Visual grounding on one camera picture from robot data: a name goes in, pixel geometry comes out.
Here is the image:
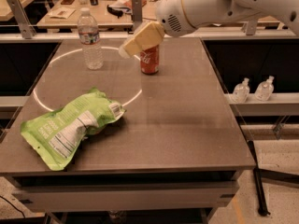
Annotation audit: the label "clear sanitizer bottle left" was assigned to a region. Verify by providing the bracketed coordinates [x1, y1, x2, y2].
[232, 77, 249, 103]

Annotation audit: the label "clear plastic water bottle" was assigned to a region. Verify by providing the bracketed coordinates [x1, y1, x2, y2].
[78, 7, 104, 70]

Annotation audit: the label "right metal bracket post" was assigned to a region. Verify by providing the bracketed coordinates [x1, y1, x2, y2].
[242, 20, 258, 35]

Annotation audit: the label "clear sanitizer bottle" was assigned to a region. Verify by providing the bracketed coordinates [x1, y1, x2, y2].
[254, 76, 274, 101]
[232, 77, 249, 103]

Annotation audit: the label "white card packet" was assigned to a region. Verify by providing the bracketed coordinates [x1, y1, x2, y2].
[49, 7, 75, 19]

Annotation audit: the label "brown wallet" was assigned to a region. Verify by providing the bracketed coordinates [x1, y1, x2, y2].
[61, 0, 75, 5]

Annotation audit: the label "clear sanitizer bottle right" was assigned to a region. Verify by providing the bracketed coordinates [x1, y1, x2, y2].
[254, 76, 274, 101]

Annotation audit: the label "middle metal bracket post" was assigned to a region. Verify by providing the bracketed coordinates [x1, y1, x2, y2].
[131, 0, 143, 31]

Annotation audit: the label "left metal bracket post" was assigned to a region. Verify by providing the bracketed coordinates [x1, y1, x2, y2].
[7, 0, 36, 39]

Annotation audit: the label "green snack bag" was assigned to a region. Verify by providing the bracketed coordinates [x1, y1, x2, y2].
[21, 88, 125, 171]

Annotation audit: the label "black sunglasses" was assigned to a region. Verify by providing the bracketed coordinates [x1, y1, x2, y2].
[107, 6, 131, 18]

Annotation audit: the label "red cola can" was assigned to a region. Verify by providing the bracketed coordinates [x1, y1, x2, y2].
[140, 46, 159, 75]

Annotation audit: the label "metal bracket post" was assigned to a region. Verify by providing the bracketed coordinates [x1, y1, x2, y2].
[131, 0, 143, 31]
[7, 0, 36, 39]
[242, 20, 258, 35]

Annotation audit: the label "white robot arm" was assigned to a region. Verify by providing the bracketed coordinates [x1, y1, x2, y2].
[119, 0, 299, 58]

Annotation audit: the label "white table drawer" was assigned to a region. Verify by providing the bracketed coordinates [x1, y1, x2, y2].
[13, 181, 239, 213]

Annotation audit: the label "black pole on floor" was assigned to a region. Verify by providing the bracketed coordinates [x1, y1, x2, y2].
[248, 140, 270, 217]

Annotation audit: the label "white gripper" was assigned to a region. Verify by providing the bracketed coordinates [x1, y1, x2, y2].
[119, 0, 198, 58]

